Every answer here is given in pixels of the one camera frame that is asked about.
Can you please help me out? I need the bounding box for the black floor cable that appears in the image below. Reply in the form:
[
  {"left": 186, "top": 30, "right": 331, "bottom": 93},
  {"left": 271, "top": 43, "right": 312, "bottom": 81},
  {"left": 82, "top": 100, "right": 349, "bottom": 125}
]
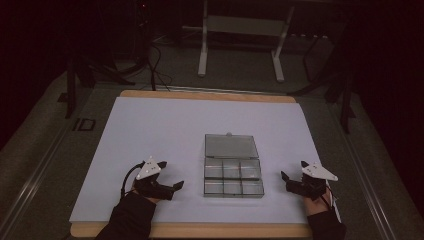
[{"left": 145, "top": 42, "right": 174, "bottom": 92}]

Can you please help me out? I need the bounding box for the white table mat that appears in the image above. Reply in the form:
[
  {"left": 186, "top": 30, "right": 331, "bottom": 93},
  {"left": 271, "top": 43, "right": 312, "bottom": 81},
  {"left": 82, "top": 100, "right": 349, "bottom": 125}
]
[{"left": 68, "top": 96, "right": 323, "bottom": 225}]

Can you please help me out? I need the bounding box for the black tripod stand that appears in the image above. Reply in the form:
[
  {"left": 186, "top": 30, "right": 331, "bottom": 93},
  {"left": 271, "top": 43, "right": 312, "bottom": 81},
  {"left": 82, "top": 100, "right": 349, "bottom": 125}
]
[
  {"left": 64, "top": 49, "right": 137, "bottom": 120},
  {"left": 289, "top": 19, "right": 357, "bottom": 135}
]

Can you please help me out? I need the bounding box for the metal floor rail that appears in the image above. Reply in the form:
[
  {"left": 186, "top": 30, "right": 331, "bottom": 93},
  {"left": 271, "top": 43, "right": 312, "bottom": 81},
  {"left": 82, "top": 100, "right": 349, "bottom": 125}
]
[
  {"left": 328, "top": 99, "right": 399, "bottom": 240},
  {"left": 0, "top": 124, "right": 71, "bottom": 236}
]

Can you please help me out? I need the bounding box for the white metal stand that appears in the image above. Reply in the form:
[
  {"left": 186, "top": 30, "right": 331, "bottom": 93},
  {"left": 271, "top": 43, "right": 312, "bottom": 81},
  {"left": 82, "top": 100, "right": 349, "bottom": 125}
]
[{"left": 181, "top": 0, "right": 296, "bottom": 84}]

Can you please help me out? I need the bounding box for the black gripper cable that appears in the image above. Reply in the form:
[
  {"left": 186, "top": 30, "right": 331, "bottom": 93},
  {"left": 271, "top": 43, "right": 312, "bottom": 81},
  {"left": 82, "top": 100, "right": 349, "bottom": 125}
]
[
  {"left": 319, "top": 184, "right": 338, "bottom": 212},
  {"left": 120, "top": 161, "right": 146, "bottom": 200}
]

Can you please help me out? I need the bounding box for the person's left hand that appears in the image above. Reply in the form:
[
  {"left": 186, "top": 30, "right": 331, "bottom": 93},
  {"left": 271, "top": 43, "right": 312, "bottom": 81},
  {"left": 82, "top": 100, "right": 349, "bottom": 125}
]
[{"left": 131, "top": 181, "right": 163, "bottom": 205}]

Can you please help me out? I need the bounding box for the clear plastic compartment box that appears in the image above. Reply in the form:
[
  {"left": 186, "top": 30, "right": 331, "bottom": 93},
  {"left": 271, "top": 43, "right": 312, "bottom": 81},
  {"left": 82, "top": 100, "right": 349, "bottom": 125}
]
[{"left": 203, "top": 132, "right": 266, "bottom": 199}]

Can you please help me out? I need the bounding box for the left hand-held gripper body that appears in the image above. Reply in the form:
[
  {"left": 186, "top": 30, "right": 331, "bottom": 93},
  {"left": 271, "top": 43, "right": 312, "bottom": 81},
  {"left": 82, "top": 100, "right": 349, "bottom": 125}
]
[{"left": 133, "top": 156, "right": 176, "bottom": 201}]

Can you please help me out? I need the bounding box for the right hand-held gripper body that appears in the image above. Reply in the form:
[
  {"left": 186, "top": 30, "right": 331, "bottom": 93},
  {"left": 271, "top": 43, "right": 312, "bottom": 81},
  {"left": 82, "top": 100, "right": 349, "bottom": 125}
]
[{"left": 286, "top": 161, "right": 339, "bottom": 202}]

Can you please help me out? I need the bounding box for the black floor bracket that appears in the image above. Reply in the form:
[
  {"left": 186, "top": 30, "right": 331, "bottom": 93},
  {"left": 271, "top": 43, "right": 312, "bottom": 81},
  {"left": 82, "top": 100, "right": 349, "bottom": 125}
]
[{"left": 72, "top": 117, "right": 97, "bottom": 132}]

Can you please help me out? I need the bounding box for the person's right hand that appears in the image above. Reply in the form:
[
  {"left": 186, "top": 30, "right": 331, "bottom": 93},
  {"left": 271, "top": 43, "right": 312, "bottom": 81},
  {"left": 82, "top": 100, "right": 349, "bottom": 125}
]
[{"left": 302, "top": 194, "right": 331, "bottom": 217}]

